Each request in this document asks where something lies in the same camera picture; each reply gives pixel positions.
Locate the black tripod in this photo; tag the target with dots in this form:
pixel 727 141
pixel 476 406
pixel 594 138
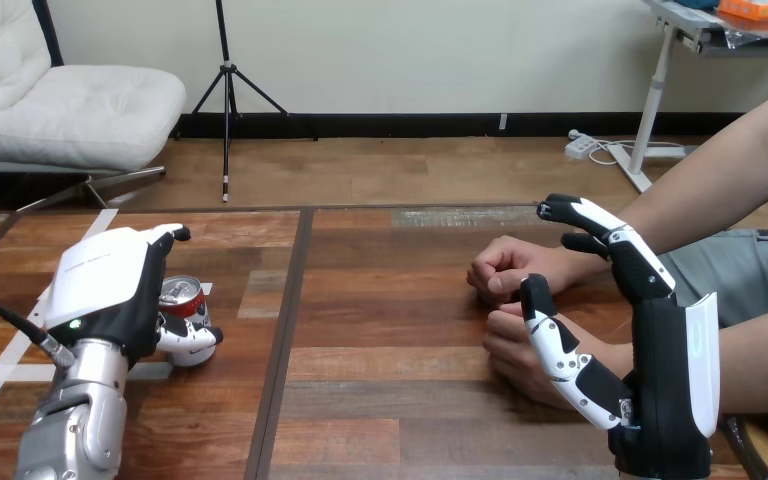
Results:
pixel 227 99

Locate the white desk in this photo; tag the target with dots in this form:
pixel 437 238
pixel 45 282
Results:
pixel 649 106

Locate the person's body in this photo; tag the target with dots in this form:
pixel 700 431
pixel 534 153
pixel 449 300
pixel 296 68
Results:
pixel 742 278

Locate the white power strip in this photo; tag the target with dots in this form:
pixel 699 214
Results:
pixel 579 146

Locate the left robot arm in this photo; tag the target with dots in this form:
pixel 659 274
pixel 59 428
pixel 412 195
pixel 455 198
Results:
pixel 86 411

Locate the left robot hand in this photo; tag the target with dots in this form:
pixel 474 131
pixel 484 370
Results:
pixel 102 285

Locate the white cushioned chair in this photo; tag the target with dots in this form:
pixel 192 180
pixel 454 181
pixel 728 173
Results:
pixel 79 112

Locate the person's hand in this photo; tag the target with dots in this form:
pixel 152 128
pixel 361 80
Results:
pixel 513 351
pixel 510 265

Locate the red and white drink can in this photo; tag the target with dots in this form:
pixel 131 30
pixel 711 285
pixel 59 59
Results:
pixel 185 301

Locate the orange thing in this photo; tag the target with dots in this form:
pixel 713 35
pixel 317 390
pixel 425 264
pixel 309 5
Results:
pixel 755 8

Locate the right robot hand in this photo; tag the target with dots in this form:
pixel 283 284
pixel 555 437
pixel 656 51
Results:
pixel 662 371

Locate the person's forearm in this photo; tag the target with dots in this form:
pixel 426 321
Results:
pixel 762 364
pixel 722 179

